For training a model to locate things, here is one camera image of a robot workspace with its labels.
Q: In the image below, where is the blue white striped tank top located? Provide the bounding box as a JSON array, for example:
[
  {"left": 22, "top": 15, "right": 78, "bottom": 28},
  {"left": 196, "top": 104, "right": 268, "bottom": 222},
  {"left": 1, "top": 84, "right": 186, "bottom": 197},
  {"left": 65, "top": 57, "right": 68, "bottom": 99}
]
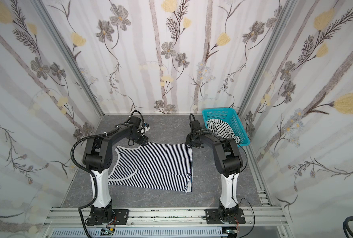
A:
[{"left": 108, "top": 142, "right": 193, "bottom": 192}]

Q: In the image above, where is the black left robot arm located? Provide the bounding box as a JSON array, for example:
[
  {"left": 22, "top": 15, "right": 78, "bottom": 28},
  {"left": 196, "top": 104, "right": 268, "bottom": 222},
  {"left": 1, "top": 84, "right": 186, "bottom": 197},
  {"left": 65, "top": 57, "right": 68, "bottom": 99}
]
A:
[{"left": 70, "top": 110, "right": 150, "bottom": 238}]

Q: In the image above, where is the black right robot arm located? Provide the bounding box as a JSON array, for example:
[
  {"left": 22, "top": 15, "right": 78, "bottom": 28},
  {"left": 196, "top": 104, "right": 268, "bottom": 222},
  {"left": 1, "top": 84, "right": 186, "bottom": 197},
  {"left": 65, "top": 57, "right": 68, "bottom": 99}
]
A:
[{"left": 185, "top": 113, "right": 247, "bottom": 225}]

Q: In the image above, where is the black white striped tank top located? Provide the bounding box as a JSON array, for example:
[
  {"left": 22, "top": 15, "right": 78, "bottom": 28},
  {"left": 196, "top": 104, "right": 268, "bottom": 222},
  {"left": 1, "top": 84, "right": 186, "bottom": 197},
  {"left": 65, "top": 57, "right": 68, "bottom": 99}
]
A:
[{"left": 206, "top": 119, "right": 241, "bottom": 144}]

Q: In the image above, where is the teal plastic basket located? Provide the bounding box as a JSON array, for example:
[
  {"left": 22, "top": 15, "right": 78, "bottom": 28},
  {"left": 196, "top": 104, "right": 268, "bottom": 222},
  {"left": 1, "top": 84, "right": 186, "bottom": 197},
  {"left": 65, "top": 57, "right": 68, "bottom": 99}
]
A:
[{"left": 202, "top": 108, "right": 250, "bottom": 147}]

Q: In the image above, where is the green circuit board right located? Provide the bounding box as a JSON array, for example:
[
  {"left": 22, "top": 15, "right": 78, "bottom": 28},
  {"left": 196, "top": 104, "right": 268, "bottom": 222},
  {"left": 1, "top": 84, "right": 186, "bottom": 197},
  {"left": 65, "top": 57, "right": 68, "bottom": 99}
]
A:
[{"left": 223, "top": 229, "right": 238, "bottom": 238}]

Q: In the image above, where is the green circuit board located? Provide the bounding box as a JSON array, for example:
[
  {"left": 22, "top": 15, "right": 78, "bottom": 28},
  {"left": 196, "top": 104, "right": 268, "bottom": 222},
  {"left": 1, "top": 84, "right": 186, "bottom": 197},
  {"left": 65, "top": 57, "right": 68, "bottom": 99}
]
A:
[
  {"left": 223, "top": 229, "right": 238, "bottom": 238},
  {"left": 100, "top": 228, "right": 115, "bottom": 236}
]

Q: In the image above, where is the green circuit board left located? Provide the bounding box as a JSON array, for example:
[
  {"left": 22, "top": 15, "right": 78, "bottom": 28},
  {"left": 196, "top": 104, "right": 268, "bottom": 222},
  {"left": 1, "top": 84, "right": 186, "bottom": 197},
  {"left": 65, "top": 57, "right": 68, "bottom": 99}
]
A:
[{"left": 100, "top": 228, "right": 115, "bottom": 236}]

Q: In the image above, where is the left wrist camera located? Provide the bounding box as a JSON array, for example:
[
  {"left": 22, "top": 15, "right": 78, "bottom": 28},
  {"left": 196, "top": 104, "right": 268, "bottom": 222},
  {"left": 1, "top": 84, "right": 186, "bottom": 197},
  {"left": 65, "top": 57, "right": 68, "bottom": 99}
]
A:
[{"left": 139, "top": 123, "right": 150, "bottom": 135}]

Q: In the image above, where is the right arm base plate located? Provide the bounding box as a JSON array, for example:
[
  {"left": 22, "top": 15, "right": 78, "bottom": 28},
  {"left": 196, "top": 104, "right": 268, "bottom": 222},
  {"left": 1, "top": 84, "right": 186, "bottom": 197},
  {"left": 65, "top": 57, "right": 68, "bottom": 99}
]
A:
[{"left": 204, "top": 207, "right": 246, "bottom": 225}]

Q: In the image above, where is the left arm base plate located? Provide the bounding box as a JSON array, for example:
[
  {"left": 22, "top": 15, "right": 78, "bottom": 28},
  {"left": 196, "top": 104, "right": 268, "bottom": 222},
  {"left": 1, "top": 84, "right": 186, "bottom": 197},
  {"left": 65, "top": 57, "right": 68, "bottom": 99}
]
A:
[{"left": 86, "top": 209, "right": 129, "bottom": 226}]

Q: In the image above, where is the white slotted cable duct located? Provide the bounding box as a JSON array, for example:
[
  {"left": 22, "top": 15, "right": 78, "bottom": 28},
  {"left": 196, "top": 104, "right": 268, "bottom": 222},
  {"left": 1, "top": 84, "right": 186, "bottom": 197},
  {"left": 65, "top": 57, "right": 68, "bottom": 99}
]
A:
[{"left": 51, "top": 227, "right": 228, "bottom": 238}]

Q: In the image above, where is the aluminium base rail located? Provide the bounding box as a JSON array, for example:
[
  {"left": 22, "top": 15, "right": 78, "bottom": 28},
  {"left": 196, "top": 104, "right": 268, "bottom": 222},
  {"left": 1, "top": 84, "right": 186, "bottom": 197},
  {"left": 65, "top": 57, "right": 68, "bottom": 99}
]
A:
[{"left": 43, "top": 207, "right": 288, "bottom": 228}]

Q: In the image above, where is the aluminium corner post left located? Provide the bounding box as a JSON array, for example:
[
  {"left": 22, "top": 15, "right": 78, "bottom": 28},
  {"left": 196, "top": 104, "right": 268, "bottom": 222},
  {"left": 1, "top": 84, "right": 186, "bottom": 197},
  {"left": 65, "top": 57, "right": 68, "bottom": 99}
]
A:
[{"left": 30, "top": 0, "right": 105, "bottom": 118}]

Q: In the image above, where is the aluminium corner post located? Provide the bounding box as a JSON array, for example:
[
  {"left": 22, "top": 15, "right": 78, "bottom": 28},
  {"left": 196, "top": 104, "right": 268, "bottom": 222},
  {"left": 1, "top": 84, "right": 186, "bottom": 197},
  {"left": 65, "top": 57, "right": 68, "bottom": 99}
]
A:
[
  {"left": 238, "top": 0, "right": 298, "bottom": 116},
  {"left": 30, "top": 0, "right": 105, "bottom": 118}
]

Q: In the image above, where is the aluminium corner post right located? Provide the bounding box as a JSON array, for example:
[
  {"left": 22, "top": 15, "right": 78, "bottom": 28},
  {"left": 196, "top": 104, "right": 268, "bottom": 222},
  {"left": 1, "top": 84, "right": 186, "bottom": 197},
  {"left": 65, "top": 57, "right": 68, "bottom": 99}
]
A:
[{"left": 238, "top": 0, "right": 298, "bottom": 116}]

